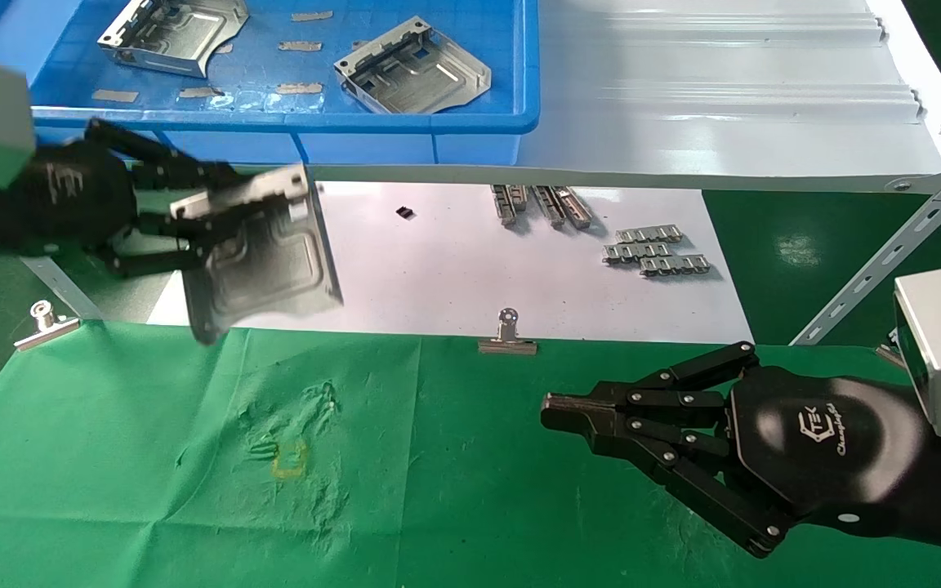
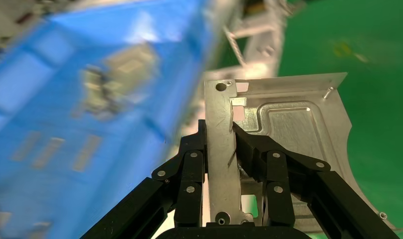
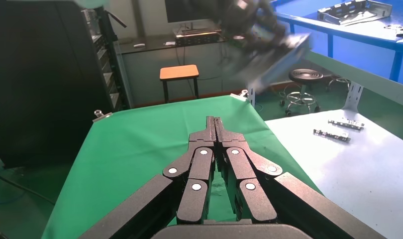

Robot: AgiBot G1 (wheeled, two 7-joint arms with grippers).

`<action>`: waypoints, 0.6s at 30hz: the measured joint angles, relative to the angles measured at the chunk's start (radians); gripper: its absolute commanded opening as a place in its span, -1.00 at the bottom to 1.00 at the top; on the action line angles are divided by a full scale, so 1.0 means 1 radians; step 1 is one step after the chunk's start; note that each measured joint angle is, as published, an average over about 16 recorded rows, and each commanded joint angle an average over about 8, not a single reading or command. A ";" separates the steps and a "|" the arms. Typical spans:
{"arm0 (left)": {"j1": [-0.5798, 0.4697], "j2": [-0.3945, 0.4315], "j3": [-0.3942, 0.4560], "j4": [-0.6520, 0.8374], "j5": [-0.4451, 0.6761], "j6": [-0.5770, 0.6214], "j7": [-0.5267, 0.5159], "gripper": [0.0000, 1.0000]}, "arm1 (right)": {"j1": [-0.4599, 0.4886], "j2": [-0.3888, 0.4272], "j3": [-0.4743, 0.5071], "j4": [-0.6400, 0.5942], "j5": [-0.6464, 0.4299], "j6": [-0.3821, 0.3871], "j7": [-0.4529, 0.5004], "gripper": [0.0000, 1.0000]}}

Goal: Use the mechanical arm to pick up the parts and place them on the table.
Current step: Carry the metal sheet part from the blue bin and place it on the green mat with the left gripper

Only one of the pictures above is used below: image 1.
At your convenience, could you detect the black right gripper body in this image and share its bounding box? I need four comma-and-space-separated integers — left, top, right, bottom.
724, 365, 929, 537

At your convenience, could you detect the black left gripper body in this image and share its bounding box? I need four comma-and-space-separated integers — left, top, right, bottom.
17, 139, 142, 252

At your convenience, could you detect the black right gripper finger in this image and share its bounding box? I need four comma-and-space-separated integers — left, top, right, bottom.
542, 412, 796, 560
542, 341, 760, 421

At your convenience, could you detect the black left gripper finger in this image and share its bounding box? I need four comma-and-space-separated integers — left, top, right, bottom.
99, 214, 224, 278
87, 118, 240, 194

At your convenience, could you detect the stamped metal plate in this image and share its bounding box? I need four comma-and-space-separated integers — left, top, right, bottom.
170, 163, 345, 345

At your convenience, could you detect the perforated steel angle strut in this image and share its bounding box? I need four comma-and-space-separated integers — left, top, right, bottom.
20, 255, 104, 321
789, 145, 941, 348

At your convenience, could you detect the clear tape patch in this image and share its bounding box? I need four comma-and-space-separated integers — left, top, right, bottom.
207, 90, 326, 114

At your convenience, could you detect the metal plate with curved cutout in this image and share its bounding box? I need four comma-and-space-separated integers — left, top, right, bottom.
97, 0, 249, 79

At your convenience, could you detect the large blue plastic bin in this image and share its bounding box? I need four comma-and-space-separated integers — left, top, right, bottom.
0, 0, 541, 167

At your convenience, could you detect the green table cloth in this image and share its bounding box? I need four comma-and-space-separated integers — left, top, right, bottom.
0, 320, 941, 588

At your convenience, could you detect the white paper sheet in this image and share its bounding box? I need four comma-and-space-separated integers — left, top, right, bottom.
146, 181, 756, 344

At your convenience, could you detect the metal plate with raised rim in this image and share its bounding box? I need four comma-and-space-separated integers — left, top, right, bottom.
334, 16, 493, 115

